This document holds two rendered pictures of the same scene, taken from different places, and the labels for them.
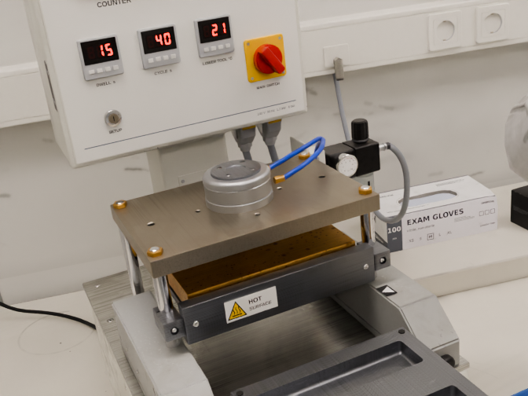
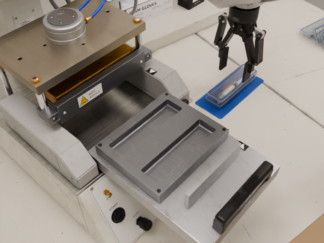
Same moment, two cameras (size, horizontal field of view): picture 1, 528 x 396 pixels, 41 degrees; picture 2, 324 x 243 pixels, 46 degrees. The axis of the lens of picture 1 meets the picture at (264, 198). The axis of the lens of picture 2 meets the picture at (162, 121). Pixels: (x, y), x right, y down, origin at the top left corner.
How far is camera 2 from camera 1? 20 cm
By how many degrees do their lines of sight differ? 32
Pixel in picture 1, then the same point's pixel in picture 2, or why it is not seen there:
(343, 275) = (131, 68)
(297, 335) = (104, 99)
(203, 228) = (55, 58)
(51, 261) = not seen: outside the picture
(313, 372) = (132, 125)
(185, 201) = (32, 38)
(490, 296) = (175, 48)
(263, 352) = (90, 112)
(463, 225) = (156, 10)
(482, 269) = (170, 35)
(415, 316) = (168, 83)
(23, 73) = not seen: outside the picture
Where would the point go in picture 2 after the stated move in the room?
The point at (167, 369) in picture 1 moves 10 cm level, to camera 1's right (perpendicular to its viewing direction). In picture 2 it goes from (55, 139) to (105, 122)
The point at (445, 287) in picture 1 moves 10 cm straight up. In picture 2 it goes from (154, 47) to (153, 22)
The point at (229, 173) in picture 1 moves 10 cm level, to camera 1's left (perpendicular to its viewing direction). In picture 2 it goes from (60, 20) to (6, 34)
